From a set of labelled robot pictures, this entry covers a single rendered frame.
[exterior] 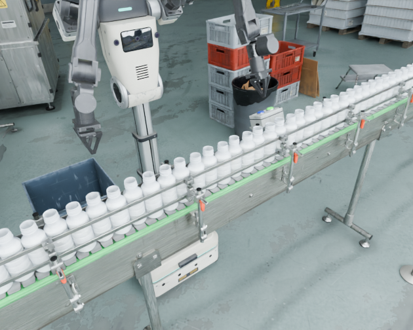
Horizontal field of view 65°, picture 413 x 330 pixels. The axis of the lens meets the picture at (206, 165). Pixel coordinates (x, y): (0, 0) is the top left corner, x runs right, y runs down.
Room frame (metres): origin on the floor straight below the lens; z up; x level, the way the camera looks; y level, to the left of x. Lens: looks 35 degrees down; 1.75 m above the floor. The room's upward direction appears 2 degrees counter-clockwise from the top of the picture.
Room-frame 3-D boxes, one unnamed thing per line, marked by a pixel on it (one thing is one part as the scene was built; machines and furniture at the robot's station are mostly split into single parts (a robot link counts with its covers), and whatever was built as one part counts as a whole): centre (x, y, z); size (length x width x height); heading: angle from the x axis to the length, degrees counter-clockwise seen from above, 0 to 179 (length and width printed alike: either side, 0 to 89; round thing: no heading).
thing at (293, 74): (4.08, -0.93, 0.33); 0.61 x 0.41 x 0.22; 127
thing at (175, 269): (1.51, 0.32, 0.24); 0.68 x 0.53 x 0.41; 35
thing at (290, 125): (1.19, -0.35, 1.08); 0.06 x 0.06 x 0.17
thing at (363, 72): (4.02, -2.09, 0.21); 0.61 x 0.47 x 0.41; 178
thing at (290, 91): (4.08, -0.93, 0.11); 0.61 x 0.41 x 0.22; 127
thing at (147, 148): (1.52, 0.32, 0.74); 0.11 x 0.11 x 0.40; 35
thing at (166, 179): (0.85, 0.13, 1.08); 0.06 x 0.06 x 0.17
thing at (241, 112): (3.00, -0.50, 0.32); 0.45 x 0.45 x 0.64
